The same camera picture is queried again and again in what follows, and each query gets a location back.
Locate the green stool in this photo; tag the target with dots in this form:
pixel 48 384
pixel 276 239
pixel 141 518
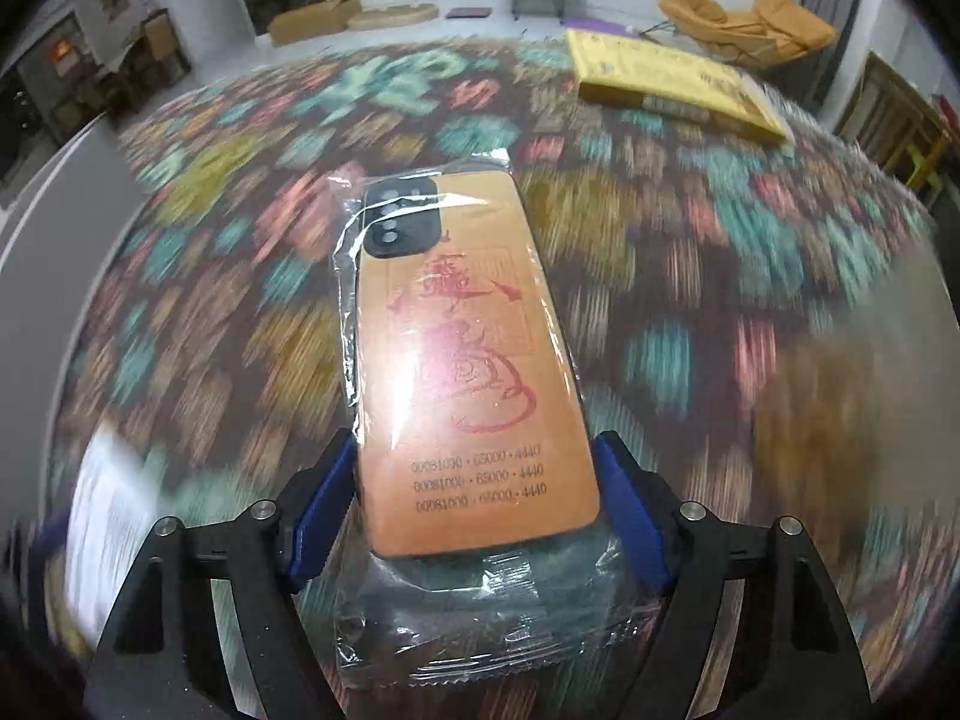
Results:
pixel 922 165

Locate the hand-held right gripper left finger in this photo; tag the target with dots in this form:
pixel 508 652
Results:
pixel 319 517

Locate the wooden dining chair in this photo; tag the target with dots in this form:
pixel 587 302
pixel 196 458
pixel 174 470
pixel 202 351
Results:
pixel 165 49

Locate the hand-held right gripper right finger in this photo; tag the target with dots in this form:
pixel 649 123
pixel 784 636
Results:
pixel 630 517

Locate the white storage box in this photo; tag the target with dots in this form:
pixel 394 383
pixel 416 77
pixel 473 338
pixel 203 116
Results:
pixel 45 255

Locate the orange phone case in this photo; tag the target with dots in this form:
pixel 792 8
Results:
pixel 465 330

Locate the grey curtain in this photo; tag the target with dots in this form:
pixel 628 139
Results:
pixel 829 7

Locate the dark floor cushion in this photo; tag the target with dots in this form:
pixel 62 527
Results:
pixel 469 13

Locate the yellow flat box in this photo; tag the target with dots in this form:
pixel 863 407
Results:
pixel 660 75

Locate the dark wooden desk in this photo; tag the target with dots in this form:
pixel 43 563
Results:
pixel 892 112

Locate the patterned cross-stitch tablecloth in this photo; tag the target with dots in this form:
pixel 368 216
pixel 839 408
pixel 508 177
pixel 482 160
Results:
pixel 712 277

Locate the orange lounge chair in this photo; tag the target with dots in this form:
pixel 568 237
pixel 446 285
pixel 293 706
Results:
pixel 705 15

